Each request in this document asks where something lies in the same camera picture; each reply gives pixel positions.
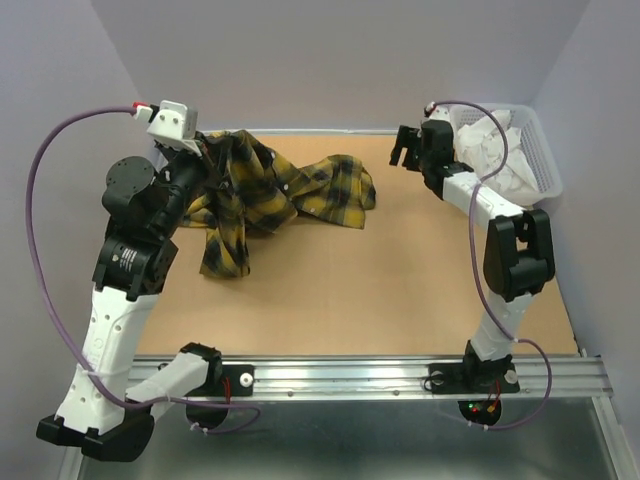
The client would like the white plastic laundry basket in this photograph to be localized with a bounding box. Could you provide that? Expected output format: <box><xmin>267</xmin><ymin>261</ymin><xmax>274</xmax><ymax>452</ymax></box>
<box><xmin>449</xmin><ymin>104</ymin><xmax>563</xmax><ymax>207</ymax></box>

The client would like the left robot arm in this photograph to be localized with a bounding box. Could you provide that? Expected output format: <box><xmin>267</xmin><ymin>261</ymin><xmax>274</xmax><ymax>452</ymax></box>
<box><xmin>36</xmin><ymin>140</ymin><xmax>223</xmax><ymax>462</ymax></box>

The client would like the yellow plaid long sleeve shirt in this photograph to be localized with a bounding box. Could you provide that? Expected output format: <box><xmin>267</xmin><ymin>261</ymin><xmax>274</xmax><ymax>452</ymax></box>
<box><xmin>183</xmin><ymin>130</ymin><xmax>376</xmax><ymax>279</ymax></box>

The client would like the aluminium mounting rail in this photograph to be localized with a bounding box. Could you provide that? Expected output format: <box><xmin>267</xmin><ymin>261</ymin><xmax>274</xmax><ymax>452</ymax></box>
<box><xmin>59</xmin><ymin>353</ymin><xmax>614</xmax><ymax>401</ymax></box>

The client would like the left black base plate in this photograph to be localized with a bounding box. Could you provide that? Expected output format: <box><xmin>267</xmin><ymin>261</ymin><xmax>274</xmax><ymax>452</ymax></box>
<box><xmin>188</xmin><ymin>363</ymin><xmax>255</xmax><ymax>398</ymax></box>

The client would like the white shirt in basket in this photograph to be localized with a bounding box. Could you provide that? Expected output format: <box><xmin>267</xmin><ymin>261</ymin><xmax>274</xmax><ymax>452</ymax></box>
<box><xmin>456</xmin><ymin>109</ymin><xmax>539</xmax><ymax>205</ymax></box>

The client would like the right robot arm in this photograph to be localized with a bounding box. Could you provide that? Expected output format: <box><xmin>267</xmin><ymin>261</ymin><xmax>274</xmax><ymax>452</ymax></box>
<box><xmin>390</xmin><ymin>119</ymin><xmax>555</xmax><ymax>395</ymax></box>

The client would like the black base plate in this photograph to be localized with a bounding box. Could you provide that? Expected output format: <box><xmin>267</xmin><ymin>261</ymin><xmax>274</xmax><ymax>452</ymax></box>
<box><xmin>423</xmin><ymin>361</ymin><xmax>520</xmax><ymax>396</ymax></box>
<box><xmin>188</xmin><ymin>363</ymin><xmax>255</xmax><ymax>398</ymax></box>

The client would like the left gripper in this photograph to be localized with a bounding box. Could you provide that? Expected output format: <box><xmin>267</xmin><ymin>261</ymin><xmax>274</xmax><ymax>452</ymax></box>
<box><xmin>157</xmin><ymin>130</ymin><xmax>234</xmax><ymax>237</ymax></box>

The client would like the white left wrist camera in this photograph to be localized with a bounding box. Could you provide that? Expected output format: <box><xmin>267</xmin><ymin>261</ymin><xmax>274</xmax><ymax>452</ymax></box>
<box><xmin>147</xmin><ymin>100</ymin><xmax>198</xmax><ymax>144</ymax></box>

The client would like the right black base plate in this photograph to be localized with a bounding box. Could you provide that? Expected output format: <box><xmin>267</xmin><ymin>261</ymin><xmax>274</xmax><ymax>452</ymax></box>
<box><xmin>423</xmin><ymin>361</ymin><xmax>520</xmax><ymax>396</ymax></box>

